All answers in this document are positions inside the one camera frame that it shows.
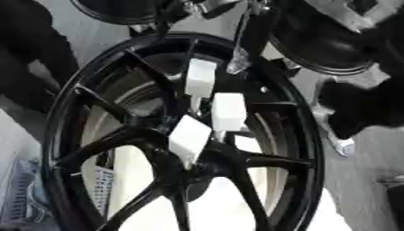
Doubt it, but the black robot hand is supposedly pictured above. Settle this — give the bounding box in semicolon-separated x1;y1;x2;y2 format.
225;0;277;76

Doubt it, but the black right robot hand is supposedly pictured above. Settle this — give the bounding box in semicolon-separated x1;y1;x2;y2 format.
312;74;404;158

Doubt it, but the white pin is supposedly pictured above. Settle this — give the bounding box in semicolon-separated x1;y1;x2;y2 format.
209;92;250;143
165;115;215;170
183;58;218;116

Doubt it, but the black spoked wheel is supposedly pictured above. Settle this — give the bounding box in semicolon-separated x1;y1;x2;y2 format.
39;31;327;231

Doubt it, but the black round object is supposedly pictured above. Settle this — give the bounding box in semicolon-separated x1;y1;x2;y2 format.
266;0;382;76
69;0;183;26

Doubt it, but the grey perforated crate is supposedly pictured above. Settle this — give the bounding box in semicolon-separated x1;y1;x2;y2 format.
0;156;117;226

